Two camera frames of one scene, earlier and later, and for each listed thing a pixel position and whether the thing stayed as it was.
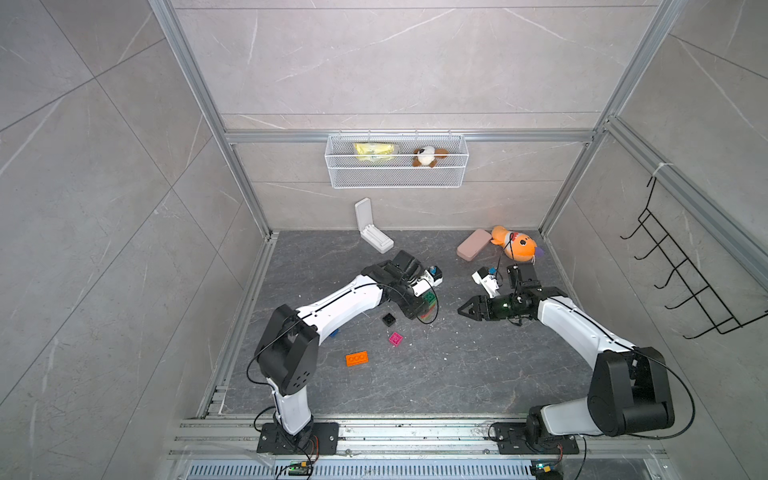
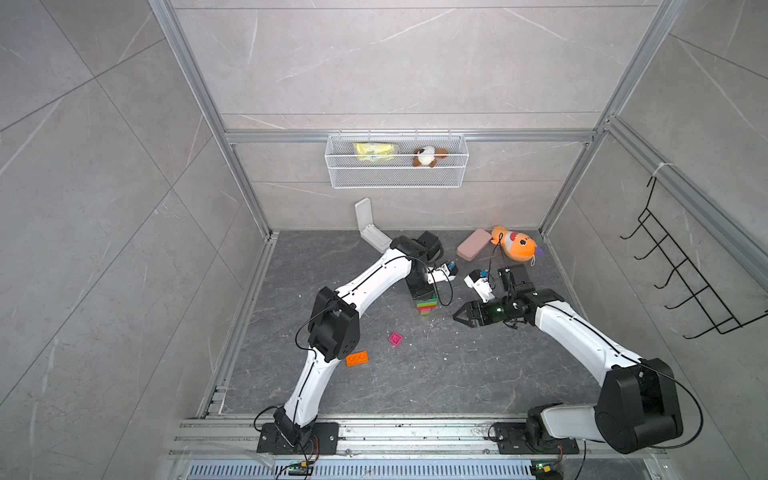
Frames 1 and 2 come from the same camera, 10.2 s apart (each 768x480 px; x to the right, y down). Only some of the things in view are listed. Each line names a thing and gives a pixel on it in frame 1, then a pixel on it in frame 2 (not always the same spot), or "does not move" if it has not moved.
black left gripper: (415, 309) → (428, 292)
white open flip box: (369, 234) does not move
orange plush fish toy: (516, 246) does not move
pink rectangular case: (473, 245) does not move
